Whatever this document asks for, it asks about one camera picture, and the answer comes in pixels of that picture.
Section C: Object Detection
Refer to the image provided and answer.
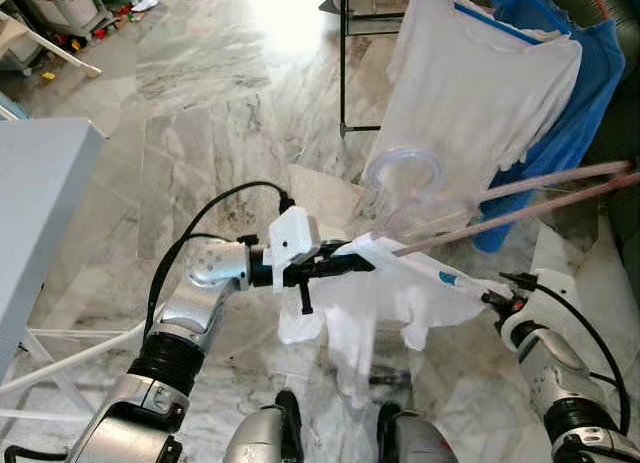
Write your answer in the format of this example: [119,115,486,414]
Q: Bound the white shirt with blue label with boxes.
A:
[278,233,513,411]

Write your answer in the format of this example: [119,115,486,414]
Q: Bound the pink plastic hanger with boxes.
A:
[362,146,640,260]

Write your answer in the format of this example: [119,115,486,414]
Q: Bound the blue plastic hanger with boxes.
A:
[450,0,548,46]

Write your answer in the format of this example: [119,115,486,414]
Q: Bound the silver robot right leg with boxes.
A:
[375,403,458,463]

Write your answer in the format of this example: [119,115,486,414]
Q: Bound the silver robot leg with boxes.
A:
[222,388,306,463]
[375,403,458,463]

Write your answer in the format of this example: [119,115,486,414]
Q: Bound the silver robot left leg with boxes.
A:
[222,388,306,463]

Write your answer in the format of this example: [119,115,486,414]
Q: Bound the black metal clothes rack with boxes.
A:
[335,0,416,137]

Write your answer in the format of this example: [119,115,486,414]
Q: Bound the off-white t-shirt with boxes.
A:
[362,0,584,202]

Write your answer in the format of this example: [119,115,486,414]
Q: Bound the blue t-shirt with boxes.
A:
[470,0,627,254]

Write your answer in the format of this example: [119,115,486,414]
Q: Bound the pale blue folding table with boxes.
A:
[0,116,151,424]

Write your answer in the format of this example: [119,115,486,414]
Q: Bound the cream plastic chair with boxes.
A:
[0,8,103,79]

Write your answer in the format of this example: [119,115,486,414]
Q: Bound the grey storage rack with bins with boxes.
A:
[8,0,116,42]

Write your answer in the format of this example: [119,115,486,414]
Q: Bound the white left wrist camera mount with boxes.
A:
[266,206,322,268]

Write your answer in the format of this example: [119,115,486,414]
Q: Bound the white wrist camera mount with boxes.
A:
[266,206,322,268]
[500,269,580,350]

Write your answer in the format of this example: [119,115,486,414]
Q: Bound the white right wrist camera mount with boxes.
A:
[500,269,580,350]

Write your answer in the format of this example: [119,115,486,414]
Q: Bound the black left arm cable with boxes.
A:
[145,180,297,336]

